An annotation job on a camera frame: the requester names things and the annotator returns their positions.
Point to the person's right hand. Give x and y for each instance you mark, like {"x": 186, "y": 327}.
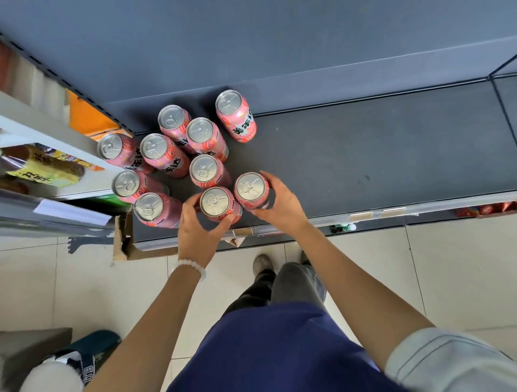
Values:
{"x": 288, "y": 214}

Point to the person's left hand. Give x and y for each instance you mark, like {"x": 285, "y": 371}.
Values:
{"x": 194, "y": 238}

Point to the pink printed soda can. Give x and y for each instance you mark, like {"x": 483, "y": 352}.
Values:
{"x": 215, "y": 201}
{"x": 251, "y": 186}
{"x": 148, "y": 206}
{"x": 110, "y": 146}
{"x": 153, "y": 146}
{"x": 204, "y": 167}

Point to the grey metal shelf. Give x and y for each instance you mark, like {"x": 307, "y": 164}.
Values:
{"x": 363, "y": 161}

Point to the pile of pink soda cans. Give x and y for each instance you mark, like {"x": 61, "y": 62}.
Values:
{"x": 229, "y": 102}

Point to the person's left forearm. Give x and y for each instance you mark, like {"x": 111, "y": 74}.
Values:
{"x": 153, "y": 323}

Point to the person's right forearm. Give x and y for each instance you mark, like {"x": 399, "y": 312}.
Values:
{"x": 355, "y": 290}

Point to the grey shoe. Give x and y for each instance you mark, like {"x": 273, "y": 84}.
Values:
{"x": 305, "y": 258}
{"x": 262, "y": 264}

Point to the white capped small bottles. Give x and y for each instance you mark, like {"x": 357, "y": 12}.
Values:
{"x": 343, "y": 228}

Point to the brown cardboard box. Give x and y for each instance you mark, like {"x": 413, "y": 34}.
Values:
{"x": 125, "y": 246}

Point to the green packet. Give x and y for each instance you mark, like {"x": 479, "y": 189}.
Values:
{"x": 111, "y": 200}

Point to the white paper sheet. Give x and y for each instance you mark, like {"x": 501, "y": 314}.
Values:
{"x": 72, "y": 212}

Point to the navy blue shirt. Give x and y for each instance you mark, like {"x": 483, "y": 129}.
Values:
{"x": 274, "y": 355}

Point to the dark teal bin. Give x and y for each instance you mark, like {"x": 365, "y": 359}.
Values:
{"x": 97, "y": 343}

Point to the row of red snack packets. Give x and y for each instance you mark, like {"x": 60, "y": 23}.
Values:
{"x": 484, "y": 210}

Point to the grey cardboard box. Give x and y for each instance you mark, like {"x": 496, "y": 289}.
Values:
{"x": 24, "y": 347}

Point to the light grey shirt sleeve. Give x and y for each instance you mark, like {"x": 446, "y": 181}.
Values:
{"x": 444, "y": 359}

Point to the black metal bracket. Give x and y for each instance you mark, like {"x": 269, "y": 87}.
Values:
{"x": 89, "y": 242}

